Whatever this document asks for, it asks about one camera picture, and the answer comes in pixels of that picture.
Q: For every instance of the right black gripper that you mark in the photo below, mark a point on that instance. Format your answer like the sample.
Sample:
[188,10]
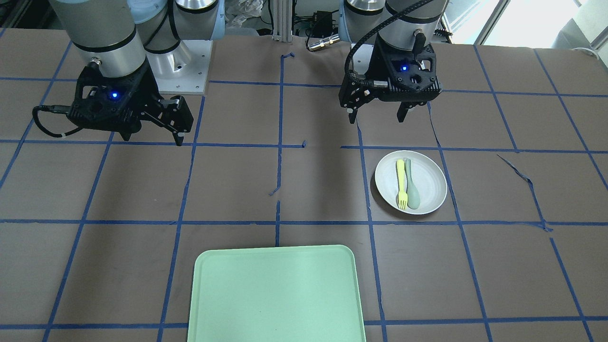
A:
[148,91]

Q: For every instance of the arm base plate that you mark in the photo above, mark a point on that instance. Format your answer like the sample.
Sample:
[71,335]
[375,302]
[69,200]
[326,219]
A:
[184,70]

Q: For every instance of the grey-green plastic spoon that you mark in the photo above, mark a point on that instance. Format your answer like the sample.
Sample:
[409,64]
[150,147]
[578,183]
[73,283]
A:
[411,189]

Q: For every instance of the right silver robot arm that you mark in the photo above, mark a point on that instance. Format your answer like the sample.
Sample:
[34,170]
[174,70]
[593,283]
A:
[129,46]

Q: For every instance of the light green tray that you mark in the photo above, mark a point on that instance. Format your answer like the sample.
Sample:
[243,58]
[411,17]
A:
[276,294]

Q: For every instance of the yellow plastic fork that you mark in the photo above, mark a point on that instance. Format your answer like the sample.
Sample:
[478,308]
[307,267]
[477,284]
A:
[402,195]

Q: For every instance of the white round plate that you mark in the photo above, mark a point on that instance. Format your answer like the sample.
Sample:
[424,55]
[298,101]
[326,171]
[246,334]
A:
[427,176]

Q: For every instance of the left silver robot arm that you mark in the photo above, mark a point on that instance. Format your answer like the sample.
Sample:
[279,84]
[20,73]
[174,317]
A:
[405,24]

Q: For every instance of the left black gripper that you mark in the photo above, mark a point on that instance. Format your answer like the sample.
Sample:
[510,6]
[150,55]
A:
[378,64]

